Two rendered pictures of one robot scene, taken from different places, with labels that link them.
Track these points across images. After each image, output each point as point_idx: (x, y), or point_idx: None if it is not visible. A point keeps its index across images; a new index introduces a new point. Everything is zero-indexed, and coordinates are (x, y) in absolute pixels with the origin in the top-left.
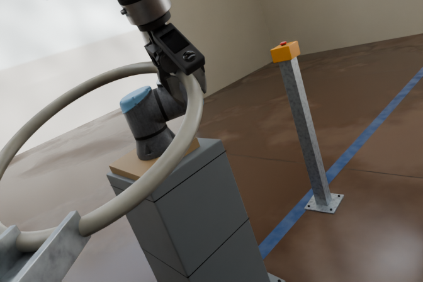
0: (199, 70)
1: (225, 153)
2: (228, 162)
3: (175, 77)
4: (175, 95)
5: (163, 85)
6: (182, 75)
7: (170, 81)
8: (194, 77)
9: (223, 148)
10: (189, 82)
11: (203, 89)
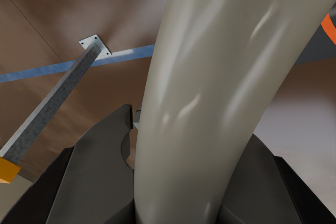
0: (80, 166)
1: (139, 108)
2: (142, 100)
3: (226, 220)
4: (250, 139)
5: (334, 218)
6: (215, 194)
7: (276, 213)
8: (153, 104)
9: (137, 114)
10: (284, 22)
11: (126, 106)
